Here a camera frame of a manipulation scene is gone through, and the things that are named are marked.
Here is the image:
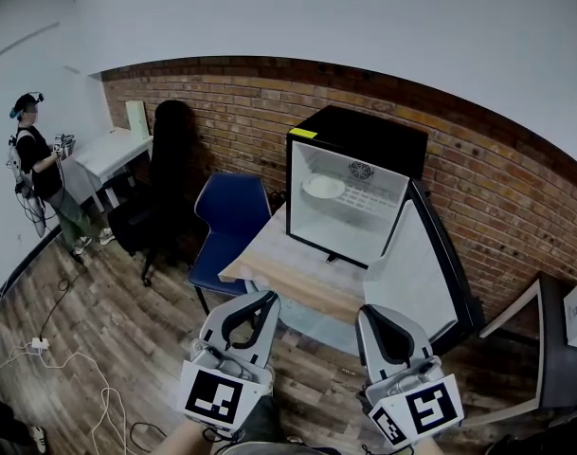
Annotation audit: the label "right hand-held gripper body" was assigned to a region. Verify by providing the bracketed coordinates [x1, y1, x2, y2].
[365, 355, 465, 447]

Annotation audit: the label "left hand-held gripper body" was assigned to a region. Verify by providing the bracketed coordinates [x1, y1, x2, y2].
[176, 338, 275, 434]

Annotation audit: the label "white plate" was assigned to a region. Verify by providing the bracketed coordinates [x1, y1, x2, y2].
[300, 173, 348, 202]

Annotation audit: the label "black mini fridge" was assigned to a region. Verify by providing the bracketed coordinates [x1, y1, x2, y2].
[285, 105, 486, 357]

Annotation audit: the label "person's left forearm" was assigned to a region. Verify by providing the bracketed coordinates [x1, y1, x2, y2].
[162, 417, 214, 455]

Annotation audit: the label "person's right forearm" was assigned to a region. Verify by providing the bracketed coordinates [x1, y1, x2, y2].
[408, 436, 446, 455]

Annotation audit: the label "person's grey shorts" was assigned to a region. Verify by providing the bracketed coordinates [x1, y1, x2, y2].
[235, 394, 327, 455]

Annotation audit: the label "blue padded chair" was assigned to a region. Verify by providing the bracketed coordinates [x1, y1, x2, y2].
[188, 172, 273, 317]

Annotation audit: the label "black office chair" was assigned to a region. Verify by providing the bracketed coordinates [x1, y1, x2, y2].
[107, 100, 209, 287]

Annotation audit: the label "white striped sneaker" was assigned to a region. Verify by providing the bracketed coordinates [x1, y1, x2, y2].
[28, 425, 48, 455]

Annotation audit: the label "white desk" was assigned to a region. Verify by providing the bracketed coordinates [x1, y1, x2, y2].
[63, 126, 154, 215]

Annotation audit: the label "white board panel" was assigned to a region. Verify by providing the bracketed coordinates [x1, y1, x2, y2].
[125, 100, 151, 140]

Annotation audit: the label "looped black floor cable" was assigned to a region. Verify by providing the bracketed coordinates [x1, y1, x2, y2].
[128, 421, 169, 455]

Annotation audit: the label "long white floor cable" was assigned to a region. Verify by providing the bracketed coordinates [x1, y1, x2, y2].
[0, 343, 128, 455]

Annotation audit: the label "dark table with white frame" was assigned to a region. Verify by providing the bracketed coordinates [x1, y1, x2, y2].
[478, 271, 577, 428]

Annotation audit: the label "white wire fridge shelf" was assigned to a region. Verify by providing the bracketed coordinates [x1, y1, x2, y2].
[300, 177, 389, 223]

